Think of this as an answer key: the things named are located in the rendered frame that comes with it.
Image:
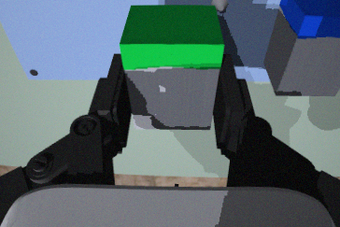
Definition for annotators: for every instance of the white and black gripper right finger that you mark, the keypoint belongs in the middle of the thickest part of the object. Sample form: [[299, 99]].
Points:
[[257, 158]]

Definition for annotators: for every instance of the grey block with blue end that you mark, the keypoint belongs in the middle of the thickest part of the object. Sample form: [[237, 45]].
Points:
[[303, 55]]

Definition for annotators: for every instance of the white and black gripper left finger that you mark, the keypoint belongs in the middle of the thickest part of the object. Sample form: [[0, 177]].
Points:
[[93, 138]]

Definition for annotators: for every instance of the grey block with green end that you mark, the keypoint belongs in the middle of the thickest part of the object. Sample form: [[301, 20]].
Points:
[[171, 55]]

